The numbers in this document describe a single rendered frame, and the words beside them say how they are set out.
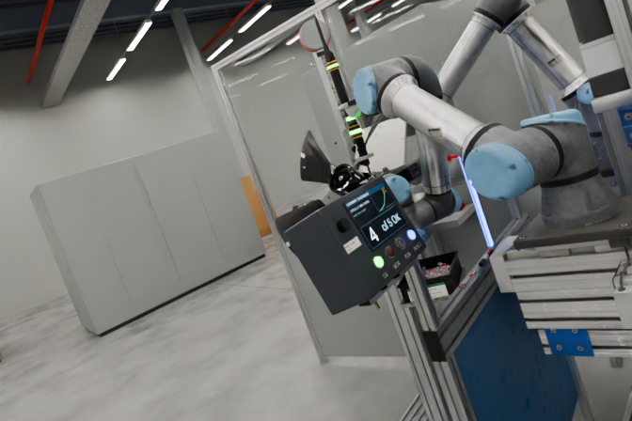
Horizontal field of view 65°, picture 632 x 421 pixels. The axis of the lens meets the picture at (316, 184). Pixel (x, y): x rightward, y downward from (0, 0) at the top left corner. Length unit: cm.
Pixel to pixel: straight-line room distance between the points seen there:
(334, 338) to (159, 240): 426
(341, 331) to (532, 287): 212
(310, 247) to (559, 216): 51
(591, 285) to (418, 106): 52
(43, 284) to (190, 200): 688
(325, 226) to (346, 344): 236
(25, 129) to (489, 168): 1323
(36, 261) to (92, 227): 666
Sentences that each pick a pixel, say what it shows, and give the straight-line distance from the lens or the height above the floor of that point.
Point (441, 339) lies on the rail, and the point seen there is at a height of 83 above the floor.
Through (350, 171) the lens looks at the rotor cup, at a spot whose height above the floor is 123.
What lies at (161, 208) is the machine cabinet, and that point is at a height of 126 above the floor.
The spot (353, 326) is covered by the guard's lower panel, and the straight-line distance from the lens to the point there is 313.
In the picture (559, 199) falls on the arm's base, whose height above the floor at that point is 110.
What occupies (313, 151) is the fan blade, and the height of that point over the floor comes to 134.
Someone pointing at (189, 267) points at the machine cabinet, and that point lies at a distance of 723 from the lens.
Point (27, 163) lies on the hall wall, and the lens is 1369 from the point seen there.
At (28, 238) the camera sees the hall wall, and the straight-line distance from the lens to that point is 1350.
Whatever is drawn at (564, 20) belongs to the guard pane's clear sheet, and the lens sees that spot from 227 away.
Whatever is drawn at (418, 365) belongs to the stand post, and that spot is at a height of 38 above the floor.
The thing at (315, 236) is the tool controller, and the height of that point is 121.
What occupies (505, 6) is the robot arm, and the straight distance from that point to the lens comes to 157.
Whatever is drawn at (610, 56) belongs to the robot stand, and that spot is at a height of 133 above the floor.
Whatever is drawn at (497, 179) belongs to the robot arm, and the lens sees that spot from 100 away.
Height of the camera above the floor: 137
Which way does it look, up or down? 4 degrees down
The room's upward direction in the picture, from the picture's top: 20 degrees counter-clockwise
